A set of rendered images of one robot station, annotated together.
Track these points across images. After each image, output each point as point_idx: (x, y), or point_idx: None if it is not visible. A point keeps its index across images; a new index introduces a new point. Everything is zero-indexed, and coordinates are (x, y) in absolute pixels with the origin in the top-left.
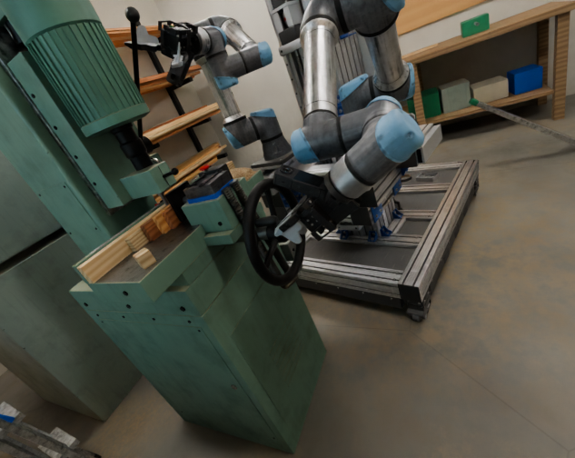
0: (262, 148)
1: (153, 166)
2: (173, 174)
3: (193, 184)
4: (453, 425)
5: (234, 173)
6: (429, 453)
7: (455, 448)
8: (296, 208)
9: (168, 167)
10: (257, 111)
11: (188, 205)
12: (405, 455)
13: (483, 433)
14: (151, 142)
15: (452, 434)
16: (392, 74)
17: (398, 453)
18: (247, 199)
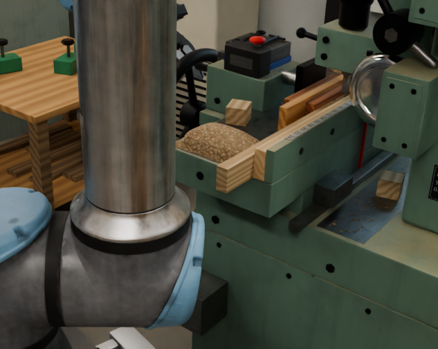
0: (65, 343)
1: (332, 21)
2: (315, 50)
3: (273, 35)
4: (99, 341)
5: (220, 123)
6: (141, 334)
7: (115, 329)
8: (178, 34)
9: (317, 37)
10: (15, 199)
11: (291, 60)
12: (164, 340)
13: (81, 328)
14: (373, 30)
15: (107, 336)
16: None
17: (169, 343)
18: (215, 50)
